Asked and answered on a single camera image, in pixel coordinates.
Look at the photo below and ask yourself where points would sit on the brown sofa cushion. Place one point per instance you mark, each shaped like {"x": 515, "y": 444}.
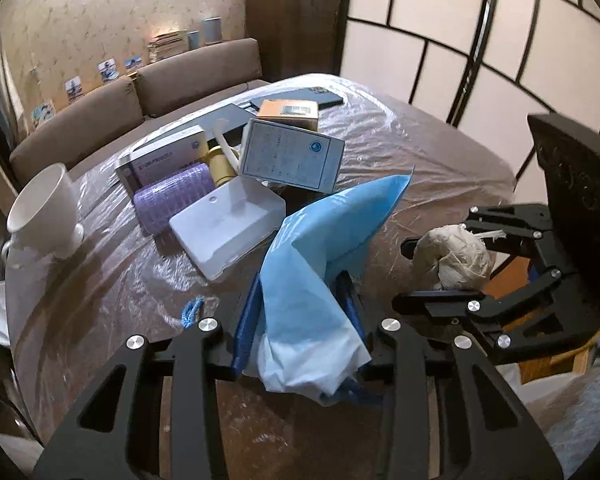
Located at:
{"x": 90, "y": 120}
{"x": 200, "y": 75}

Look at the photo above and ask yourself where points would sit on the light blue plastic bag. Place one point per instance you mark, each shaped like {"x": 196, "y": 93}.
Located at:
{"x": 310, "y": 280}

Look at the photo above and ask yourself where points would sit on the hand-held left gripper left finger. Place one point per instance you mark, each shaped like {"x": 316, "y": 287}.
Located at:
{"x": 245, "y": 330}

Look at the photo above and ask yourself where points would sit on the yellow pump bottle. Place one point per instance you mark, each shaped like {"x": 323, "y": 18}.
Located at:
{"x": 222, "y": 165}

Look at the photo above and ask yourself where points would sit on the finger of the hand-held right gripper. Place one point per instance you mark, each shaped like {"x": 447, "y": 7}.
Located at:
{"x": 445, "y": 306}
{"x": 515, "y": 222}

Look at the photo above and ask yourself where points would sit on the large grey cylinder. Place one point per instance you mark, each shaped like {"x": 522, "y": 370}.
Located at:
{"x": 212, "y": 31}

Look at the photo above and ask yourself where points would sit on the dark wooden cabinet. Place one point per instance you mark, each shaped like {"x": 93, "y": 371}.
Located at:
{"x": 290, "y": 30}

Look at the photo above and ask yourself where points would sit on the paper-panel sliding door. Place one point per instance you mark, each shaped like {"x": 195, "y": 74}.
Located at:
{"x": 455, "y": 20}

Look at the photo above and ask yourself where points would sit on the wooden stool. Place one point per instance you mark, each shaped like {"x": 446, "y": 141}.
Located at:
{"x": 512, "y": 270}

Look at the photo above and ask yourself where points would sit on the white footed cup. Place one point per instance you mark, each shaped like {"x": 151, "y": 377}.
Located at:
{"x": 45, "y": 210}

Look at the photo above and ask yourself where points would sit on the tan cardboard box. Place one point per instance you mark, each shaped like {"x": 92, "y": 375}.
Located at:
{"x": 287, "y": 112}

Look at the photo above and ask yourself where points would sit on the large dark foldable phone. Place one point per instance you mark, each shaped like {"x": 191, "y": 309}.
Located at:
{"x": 230, "y": 120}

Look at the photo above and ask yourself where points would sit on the brown sofa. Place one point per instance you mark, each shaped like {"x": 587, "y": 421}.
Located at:
{"x": 105, "y": 125}

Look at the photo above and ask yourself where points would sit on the white plastic case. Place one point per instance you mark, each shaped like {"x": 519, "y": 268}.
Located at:
{"x": 225, "y": 227}

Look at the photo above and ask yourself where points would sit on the white printed carton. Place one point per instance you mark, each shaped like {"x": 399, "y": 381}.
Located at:
{"x": 290, "y": 155}

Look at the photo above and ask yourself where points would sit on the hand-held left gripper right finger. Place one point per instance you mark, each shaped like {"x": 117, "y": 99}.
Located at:
{"x": 350, "y": 305}

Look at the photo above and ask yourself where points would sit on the white purple-striped medicine box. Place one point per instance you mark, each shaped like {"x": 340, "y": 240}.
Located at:
{"x": 165, "y": 152}

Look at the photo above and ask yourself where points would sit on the small dark phone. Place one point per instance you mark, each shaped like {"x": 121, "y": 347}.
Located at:
{"x": 320, "y": 96}

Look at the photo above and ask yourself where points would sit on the stack of books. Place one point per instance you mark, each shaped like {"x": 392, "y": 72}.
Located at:
{"x": 167, "y": 45}

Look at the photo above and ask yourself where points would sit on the purple hair roller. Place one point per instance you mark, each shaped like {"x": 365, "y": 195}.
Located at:
{"x": 172, "y": 197}

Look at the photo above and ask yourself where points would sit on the wall photo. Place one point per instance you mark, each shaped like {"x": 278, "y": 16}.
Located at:
{"x": 107, "y": 71}
{"x": 73, "y": 90}
{"x": 43, "y": 112}
{"x": 133, "y": 63}

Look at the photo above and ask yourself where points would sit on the small grey cylinder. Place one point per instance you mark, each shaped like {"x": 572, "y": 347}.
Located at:
{"x": 193, "y": 40}

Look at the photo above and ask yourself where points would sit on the paper ball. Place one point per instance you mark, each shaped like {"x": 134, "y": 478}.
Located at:
{"x": 452, "y": 260}

